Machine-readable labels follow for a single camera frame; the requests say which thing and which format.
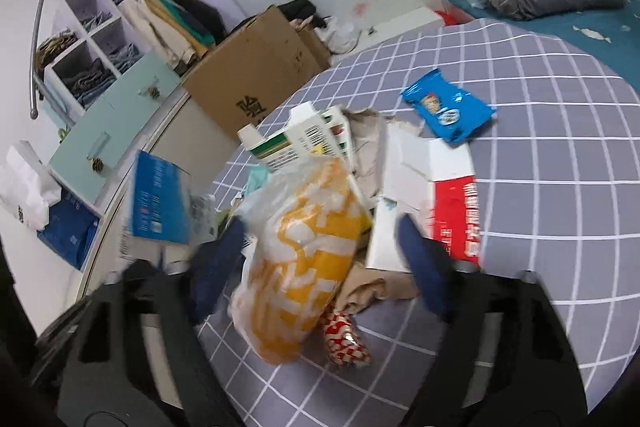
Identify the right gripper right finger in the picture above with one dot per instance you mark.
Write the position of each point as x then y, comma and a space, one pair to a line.
534, 379

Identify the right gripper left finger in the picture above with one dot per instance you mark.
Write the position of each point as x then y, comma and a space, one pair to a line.
94, 368

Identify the red patterned wrapper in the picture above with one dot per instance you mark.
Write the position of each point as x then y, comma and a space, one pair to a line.
343, 343

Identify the red white carton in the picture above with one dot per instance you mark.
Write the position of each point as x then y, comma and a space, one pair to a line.
434, 183

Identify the yellow white plastic bag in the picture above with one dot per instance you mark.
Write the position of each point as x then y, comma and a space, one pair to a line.
306, 223

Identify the blue snack packet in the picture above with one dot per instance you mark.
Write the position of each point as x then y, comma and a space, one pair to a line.
451, 113

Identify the white green medicine box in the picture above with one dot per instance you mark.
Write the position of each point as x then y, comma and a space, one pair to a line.
307, 133

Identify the blue shopping bag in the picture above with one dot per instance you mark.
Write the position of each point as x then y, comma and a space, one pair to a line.
71, 229

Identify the teal drawer unit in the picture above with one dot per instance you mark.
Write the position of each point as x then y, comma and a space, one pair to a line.
91, 151

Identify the purple checked tablecloth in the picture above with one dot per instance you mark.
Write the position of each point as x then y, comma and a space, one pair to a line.
558, 181

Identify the white low cabinet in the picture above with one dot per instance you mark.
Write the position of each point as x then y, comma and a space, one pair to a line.
188, 138

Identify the white cube shelf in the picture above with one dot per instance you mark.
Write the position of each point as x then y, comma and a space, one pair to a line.
101, 31

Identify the tall cardboard box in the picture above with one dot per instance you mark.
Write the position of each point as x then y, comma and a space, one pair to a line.
254, 70

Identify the hanging clothes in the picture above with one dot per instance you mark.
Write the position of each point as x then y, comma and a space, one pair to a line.
181, 32

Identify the red storage box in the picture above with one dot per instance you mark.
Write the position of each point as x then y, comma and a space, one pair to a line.
449, 19

